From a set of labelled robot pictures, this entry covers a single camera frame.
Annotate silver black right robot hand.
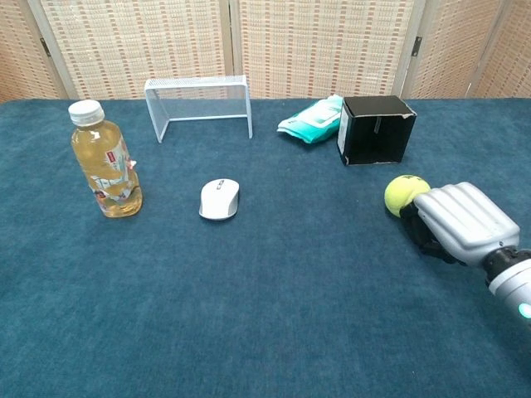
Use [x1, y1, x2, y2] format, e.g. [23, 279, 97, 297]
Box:
[399, 181, 521, 267]

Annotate yellow tennis ball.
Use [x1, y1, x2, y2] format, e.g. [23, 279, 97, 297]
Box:
[383, 174, 432, 217]

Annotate black cardboard box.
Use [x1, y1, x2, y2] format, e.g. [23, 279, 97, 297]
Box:
[336, 95, 418, 167]

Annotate green wet wipes pack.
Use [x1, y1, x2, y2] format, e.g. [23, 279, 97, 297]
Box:
[276, 95, 345, 145]

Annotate blue carpet table cover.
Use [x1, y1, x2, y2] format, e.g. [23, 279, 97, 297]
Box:
[0, 97, 531, 398]

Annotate white computer mouse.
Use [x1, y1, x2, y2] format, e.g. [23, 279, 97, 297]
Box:
[198, 178, 241, 221]

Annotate woven bamboo folding screen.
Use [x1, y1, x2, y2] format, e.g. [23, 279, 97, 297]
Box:
[0, 0, 531, 104]

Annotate yellow tea bottle white cap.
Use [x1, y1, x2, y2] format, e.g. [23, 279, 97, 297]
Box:
[67, 99, 144, 219]

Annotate white wire mesh shelf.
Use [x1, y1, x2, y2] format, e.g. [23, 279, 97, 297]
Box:
[144, 74, 254, 144]

